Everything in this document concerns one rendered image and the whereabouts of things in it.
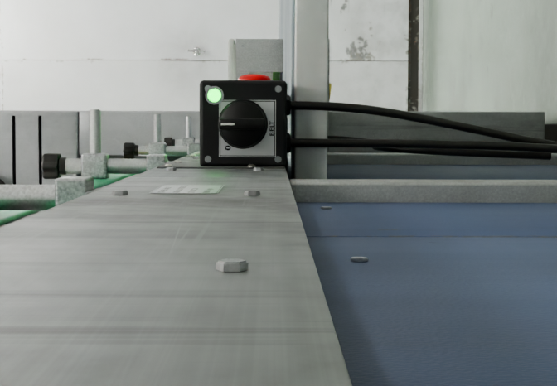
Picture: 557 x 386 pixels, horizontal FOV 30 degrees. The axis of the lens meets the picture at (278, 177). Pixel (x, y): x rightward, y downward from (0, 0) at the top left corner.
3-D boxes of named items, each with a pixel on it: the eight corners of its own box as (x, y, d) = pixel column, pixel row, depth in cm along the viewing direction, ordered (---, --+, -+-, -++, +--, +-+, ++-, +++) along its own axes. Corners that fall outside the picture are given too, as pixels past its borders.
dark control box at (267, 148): (289, 164, 103) (205, 164, 103) (289, 83, 103) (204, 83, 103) (291, 167, 95) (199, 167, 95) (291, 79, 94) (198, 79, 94)
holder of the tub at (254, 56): (281, 197, 190) (239, 196, 190) (282, 46, 189) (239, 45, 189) (283, 204, 173) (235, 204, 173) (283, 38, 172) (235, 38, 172)
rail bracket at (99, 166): (171, 177, 112) (47, 177, 112) (171, 109, 112) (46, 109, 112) (168, 180, 108) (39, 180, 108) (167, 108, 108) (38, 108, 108)
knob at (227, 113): (267, 148, 95) (267, 149, 91) (218, 148, 95) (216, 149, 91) (268, 99, 95) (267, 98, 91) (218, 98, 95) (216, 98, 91)
